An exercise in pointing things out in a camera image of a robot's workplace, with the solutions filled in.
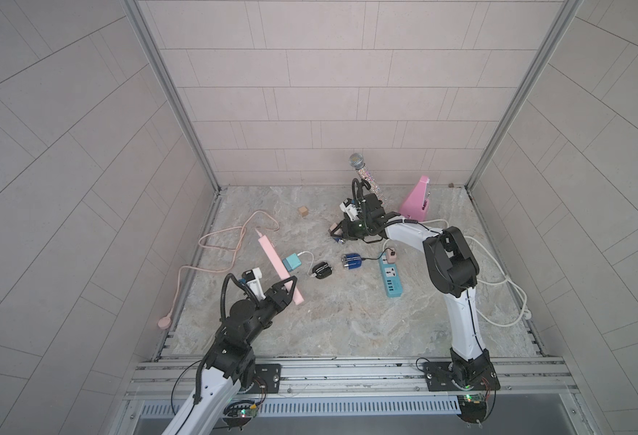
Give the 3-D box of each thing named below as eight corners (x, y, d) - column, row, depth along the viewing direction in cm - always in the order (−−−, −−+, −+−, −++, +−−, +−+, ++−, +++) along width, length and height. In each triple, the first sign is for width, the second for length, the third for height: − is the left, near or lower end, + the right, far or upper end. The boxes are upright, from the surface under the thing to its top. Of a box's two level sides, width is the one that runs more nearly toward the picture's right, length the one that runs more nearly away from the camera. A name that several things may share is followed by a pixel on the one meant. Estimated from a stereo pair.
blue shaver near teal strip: (341, 269, 94) (341, 265, 92) (341, 257, 97) (341, 253, 95) (361, 269, 94) (362, 265, 92) (360, 257, 97) (361, 253, 95)
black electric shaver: (318, 284, 90) (318, 278, 87) (310, 274, 93) (309, 268, 89) (332, 273, 93) (332, 267, 89) (323, 264, 95) (323, 258, 92)
